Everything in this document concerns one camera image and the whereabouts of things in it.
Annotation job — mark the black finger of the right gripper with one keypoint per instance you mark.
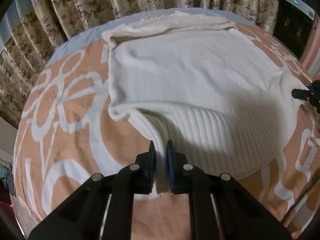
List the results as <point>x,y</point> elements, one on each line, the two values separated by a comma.
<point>301,94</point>

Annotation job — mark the black white appliance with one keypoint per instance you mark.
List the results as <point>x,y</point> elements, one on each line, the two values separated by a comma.
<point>293,25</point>

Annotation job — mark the white knitted sweater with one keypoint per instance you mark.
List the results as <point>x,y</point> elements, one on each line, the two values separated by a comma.
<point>198,81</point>

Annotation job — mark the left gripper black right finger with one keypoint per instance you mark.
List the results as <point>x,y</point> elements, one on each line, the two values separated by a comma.
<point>220,207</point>

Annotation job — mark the light blue sheer curtain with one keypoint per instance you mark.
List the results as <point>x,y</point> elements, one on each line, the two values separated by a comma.
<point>11,13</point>

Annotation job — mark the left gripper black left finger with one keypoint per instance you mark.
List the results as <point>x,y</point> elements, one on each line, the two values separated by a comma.
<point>101,208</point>

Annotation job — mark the floral beige curtain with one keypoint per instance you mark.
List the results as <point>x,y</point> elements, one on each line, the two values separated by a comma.
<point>53,22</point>

